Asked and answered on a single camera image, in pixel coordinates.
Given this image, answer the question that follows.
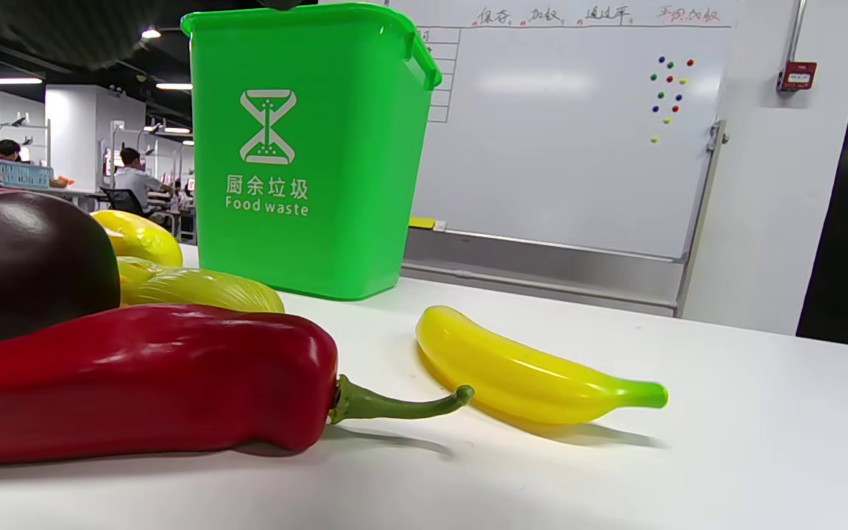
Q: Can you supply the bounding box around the green food waste bin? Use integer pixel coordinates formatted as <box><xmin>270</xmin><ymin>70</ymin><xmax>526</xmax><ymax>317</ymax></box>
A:
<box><xmin>180</xmin><ymin>2</ymin><xmax>442</xmax><ymax>302</ymax></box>

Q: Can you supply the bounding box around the yellow mango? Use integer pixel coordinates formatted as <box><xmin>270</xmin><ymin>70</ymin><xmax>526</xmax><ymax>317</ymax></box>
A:
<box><xmin>91</xmin><ymin>210</ymin><xmax>184</xmax><ymax>267</ymax></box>

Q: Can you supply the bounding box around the yellow corn cob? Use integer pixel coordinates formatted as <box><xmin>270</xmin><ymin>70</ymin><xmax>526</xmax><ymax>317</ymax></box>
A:
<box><xmin>116</xmin><ymin>256</ymin><xmax>286</xmax><ymax>314</ymax></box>

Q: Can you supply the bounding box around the purple eggplant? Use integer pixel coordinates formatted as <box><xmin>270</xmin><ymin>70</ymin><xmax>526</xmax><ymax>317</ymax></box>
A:
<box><xmin>0</xmin><ymin>190</ymin><xmax>121</xmax><ymax>347</ymax></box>

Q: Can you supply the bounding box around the red chili pepper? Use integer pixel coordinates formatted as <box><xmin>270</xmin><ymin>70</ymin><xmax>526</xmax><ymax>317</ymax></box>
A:
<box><xmin>0</xmin><ymin>303</ymin><xmax>475</xmax><ymax>466</ymax></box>

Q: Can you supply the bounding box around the yellow banana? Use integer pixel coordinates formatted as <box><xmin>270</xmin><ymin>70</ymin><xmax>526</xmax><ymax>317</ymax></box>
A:
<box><xmin>415</xmin><ymin>305</ymin><xmax>669</xmax><ymax>426</ymax></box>

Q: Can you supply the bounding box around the black office chair base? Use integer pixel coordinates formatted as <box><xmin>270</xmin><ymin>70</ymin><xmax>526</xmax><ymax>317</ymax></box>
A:
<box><xmin>100</xmin><ymin>188</ymin><xmax>151</xmax><ymax>219</ymax></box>

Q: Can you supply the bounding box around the blue plastic basket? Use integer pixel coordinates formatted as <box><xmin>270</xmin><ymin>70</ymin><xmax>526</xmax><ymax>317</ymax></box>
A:
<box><xmin>0</xmin><ymin>160</ymin><xmax>54</xmax><ymax>189</ymax></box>

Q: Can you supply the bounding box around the whiteboard stand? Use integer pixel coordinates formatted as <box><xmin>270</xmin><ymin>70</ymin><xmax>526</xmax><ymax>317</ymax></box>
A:
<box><xmin>387</xmin><ymin>0</ymin><xmax>735</xmax><ymax>317</ymax></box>

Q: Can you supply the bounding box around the group of coloured whiteboard magnets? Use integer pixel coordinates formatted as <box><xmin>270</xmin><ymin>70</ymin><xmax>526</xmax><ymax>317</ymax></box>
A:
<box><xmin>649</xmin><ymin>55</ymin><xmax>696</xmax><ymax>143</ymax></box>

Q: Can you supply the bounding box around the red fire alarm box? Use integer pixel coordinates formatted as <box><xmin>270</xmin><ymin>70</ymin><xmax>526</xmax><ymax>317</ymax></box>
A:
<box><xmin>777</xmin><ymin>61</ymin><xmax>818</xmax><ymax>93</ymax></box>

